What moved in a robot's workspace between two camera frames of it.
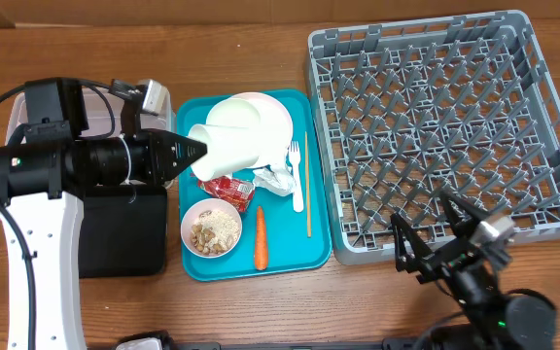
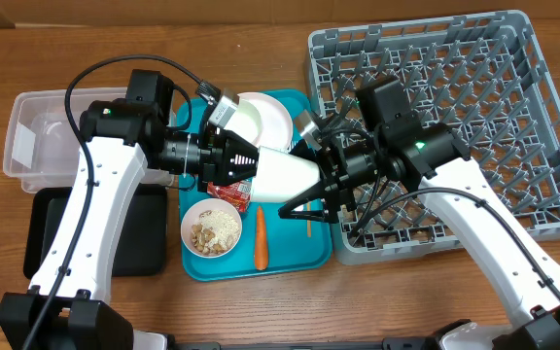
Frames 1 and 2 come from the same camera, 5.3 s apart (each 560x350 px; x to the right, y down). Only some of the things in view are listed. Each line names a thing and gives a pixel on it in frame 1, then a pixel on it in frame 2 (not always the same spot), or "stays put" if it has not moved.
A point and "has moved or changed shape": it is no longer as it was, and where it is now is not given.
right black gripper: [439, 258] -> [340, 177]
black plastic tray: [122, 231] stays put
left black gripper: [164, 166] -> [220, 154]
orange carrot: [261, 254] stays put
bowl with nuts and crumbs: [211, 227] stays put
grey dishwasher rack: [460, 108] stays put
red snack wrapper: [237, 192] stays put
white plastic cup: [227, 147] has moved or changed shape
